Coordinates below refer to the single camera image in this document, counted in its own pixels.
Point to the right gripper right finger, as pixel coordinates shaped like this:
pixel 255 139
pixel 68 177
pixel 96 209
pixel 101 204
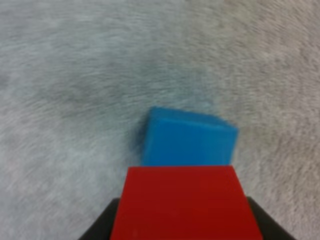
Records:
pixel 271 225

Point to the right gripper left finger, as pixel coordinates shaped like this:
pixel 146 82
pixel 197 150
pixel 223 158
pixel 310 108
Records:
pixel 101 226

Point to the red cube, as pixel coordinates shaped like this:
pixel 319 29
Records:
pixel 185 205

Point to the blue cube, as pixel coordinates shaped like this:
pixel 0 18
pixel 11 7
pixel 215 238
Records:
pixel 187 142

